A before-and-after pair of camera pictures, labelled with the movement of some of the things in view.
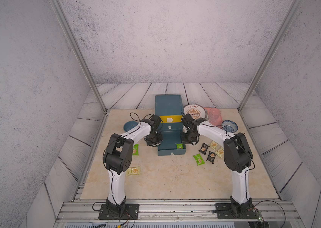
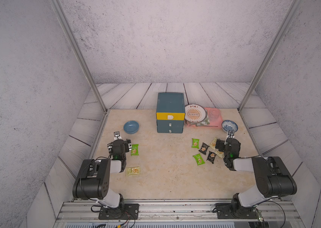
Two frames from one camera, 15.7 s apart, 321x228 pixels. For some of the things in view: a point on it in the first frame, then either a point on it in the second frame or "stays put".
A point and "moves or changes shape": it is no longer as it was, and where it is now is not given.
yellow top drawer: (171, 118) moves or changes shape
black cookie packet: (203, 148) stays put
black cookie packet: (211, 156) stays put
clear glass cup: (214, 115) stays put
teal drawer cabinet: (169, 108) moves or changes shape
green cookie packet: (135, 149) stays put
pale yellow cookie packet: (220, 152) stays put
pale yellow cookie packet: (213, 145) stays put
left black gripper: (161, 139) -> (127, 146)
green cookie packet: (199, 159) stays put
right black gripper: (184, 140) -> (222, 143)
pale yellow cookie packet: (133, 170) stays put
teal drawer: (168, 146) -> (170, 129)
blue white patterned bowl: (229, 126) stays put
